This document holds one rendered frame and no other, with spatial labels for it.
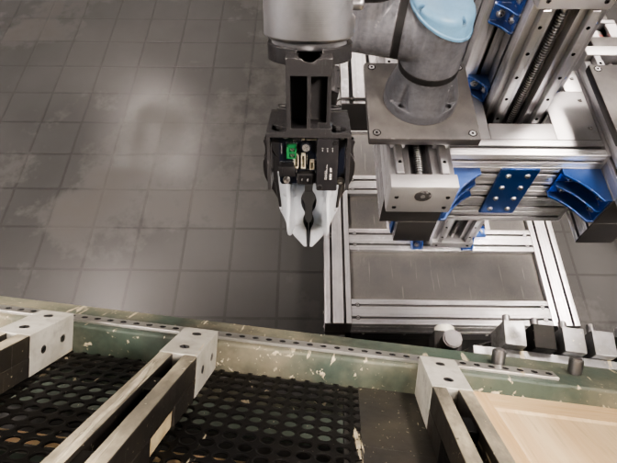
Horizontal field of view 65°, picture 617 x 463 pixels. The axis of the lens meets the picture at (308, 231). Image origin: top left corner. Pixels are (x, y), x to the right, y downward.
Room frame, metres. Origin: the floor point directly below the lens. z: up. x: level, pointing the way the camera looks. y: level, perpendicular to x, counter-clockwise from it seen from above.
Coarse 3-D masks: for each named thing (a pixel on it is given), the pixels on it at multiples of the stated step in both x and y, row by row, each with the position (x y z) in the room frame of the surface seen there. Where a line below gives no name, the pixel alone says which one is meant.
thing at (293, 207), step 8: (280, 184) 0.29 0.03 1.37; (288, 184) 0.28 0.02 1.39; (296, 184) 0.29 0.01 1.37; (280, 192) 0.29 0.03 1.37; (288, 192) 0.27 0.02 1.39; (296, 192) 0.29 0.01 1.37; (288, 200) 0.27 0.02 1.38; (296, 200) 0.28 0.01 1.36; (280, 208) 0.28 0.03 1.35; (288, 208) 0.26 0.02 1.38; (296, 208) 0.28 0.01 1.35; (304, 208) 0.28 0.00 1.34; (288, 216) 0.25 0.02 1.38; (296, 216) 0.27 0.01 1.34; (304, 216) 0.28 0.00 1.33; (288, 224) 0.24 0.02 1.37; (296, 224) 0.27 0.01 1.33; (304, 224) 0.27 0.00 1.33; (288, 232) 0.24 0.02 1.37; (296, 232) 0.27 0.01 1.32; (304, 232) 0.27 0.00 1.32; (304, 240) 0.26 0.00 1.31
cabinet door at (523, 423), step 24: (504, 408) 0.16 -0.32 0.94; (528, 408) 0.16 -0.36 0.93; (552, 408) 0.17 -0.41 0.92; (576, 408) 0.17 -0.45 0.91; (600, 408) 0.17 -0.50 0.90; (504, 432) 0.12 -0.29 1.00; (528, 432) 0.12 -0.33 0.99; (552, 432) 0.12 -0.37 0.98; (576, 432) 0.12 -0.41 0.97; (600, 432) 0.12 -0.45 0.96; (528, 456) 0.08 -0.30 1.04; (552, 456) 0.08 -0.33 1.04; (576, 456) 0.08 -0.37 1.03; (600, 456) 0.08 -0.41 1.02
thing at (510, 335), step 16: (432, 336) 0.35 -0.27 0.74; (448, 336) 0.33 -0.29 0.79; (496, 336) 0.36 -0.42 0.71; (512, 336) 0.34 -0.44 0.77; (528, 336) 0.35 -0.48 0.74; (544, 336) 0.34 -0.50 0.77; (560, 336) 0.35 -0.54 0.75; (576, 336) 0.34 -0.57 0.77; (592, 336) 0.34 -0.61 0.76; (608, 336) 0.34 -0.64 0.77; (480, 352) 0.32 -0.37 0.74; (512, 352) 0.32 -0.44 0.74; (528, 352) 0.32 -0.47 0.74; (544, 352) 0.31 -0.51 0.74; (560, 352) 0.31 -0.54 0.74; (576, 352) 0.31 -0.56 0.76; (592, 352) 0.31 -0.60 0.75; (608, 352) 0.31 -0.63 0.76
